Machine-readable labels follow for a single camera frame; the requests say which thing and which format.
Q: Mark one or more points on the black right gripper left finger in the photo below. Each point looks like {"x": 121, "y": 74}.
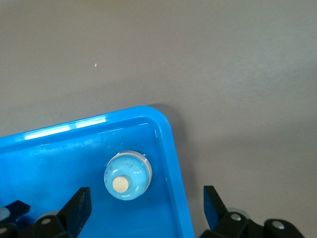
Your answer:
{"x": 74, "y": 213}

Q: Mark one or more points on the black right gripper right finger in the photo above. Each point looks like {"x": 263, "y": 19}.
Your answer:
{"x": 223, "y": 223}

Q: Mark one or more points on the blue round knob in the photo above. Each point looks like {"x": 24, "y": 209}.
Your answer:
{"x": 128, "y": 173}

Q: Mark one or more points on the blue plastic tray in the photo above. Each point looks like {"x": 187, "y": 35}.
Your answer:
{"x": 62, "y": 168}

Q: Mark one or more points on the brown table mat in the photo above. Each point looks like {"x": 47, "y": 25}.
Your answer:
{"x": 158, "y": 62}

